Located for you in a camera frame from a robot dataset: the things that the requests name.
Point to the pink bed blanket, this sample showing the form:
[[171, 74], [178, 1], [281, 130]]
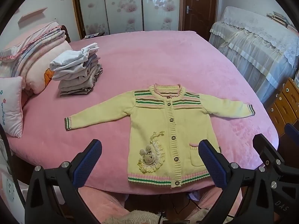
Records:
[[163, 58]]

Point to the brown wooden door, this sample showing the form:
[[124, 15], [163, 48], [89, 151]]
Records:
[[201, 2]]

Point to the yellow knit cardigan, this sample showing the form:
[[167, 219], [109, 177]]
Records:
[[151, 121]]

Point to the cream knit sweater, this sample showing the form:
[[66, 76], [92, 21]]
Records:
[[135, 218]]

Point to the wooden drawer cabinet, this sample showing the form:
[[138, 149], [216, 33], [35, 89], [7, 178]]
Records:
[[283, 107]]

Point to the white embroidered cushion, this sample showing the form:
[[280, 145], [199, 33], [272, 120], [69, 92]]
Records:
[[10, 107]]

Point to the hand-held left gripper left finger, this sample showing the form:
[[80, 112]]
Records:
[[87, 161]]

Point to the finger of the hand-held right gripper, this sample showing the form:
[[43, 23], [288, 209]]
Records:
[[292, 131], [266, 147]]

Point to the dark wooden headboard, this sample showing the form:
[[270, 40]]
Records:
[[66, 33]]

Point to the stack of folded clothes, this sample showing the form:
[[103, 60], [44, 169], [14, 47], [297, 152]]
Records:
[[72, 74]]

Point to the pile of books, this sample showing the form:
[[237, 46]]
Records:
[[280, 18]]

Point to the folded printed quilt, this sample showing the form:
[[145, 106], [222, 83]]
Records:
[[39, 63]]

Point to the pink wall shelf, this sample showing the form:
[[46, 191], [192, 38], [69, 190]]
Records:
[[32, 15]]

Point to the lace-covered furniture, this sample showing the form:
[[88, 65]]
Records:
[[252, 46]]

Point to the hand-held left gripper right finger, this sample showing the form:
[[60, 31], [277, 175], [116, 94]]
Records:
[[211, 163]]

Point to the floral sliding door wardrobe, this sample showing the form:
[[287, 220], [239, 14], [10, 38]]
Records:
[[126, 4]]

